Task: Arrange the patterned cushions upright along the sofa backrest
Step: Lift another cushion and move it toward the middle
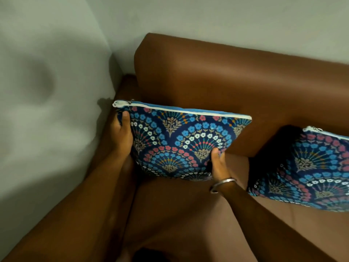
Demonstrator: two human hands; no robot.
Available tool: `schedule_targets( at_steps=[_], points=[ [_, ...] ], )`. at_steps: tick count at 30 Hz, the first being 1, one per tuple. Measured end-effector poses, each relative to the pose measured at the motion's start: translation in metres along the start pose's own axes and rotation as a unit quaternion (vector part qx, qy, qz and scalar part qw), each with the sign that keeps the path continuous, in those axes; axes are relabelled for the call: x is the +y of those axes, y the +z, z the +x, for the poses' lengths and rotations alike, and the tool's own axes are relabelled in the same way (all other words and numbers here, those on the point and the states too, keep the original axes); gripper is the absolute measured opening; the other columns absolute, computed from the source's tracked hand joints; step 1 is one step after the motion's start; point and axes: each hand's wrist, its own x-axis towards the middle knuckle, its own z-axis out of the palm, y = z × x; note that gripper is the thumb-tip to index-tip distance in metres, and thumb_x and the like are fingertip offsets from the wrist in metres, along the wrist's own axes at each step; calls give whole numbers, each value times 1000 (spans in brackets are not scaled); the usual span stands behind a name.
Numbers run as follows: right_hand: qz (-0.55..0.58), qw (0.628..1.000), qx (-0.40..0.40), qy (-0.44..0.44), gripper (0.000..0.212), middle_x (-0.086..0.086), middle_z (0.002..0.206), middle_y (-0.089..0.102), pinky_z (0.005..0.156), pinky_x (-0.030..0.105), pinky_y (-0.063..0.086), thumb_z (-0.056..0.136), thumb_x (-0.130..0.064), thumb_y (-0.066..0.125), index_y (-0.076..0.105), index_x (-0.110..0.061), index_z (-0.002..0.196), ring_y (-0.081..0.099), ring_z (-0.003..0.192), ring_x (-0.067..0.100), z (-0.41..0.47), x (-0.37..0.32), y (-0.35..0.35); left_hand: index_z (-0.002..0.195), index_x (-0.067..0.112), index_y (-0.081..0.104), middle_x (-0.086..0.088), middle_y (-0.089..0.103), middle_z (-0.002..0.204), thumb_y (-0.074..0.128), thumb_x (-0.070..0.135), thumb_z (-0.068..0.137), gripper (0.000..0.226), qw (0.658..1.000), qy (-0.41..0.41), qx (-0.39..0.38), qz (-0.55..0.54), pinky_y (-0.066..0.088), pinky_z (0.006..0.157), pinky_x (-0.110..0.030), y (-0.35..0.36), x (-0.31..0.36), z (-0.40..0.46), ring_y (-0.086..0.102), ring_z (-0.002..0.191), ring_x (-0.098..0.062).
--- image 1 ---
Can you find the person's left forearm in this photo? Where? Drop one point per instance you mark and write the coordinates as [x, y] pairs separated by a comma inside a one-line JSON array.
[[81, 204]]

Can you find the person's right thumb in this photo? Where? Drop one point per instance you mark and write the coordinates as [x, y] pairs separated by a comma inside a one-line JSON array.
[[215, 158]]

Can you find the brown leather sofa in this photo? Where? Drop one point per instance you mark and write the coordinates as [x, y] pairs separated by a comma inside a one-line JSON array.
[[223, 111]]

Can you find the person's left hand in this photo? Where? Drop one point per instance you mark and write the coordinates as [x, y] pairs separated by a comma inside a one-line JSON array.
[[120, 137]]

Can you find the blue floral patterned cushion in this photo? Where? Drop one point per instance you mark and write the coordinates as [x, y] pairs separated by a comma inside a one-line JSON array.
[[177, 144], [302, 171]]

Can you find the silver metal bangle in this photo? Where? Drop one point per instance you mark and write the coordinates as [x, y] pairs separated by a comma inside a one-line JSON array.
[[222, 184]]

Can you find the person's left thumb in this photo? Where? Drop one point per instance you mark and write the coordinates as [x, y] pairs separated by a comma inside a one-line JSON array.
[[126, 121]]

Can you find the person's right hand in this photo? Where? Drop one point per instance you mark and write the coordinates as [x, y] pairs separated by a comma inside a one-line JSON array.
[[220, 167]]

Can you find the person's right forearm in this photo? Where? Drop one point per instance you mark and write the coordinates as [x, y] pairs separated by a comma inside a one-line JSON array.
[[268, 229]]

